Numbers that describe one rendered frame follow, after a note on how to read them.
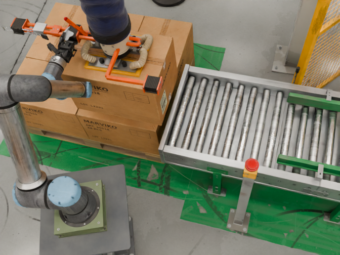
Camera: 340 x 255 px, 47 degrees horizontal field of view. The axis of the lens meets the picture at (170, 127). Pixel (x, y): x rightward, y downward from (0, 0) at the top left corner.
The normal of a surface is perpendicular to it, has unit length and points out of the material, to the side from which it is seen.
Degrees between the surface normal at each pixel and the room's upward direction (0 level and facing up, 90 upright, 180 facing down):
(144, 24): 0
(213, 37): 0
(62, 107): 0
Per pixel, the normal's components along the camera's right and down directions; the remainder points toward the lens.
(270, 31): -0.09, -0.47
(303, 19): -0.27, 0.86
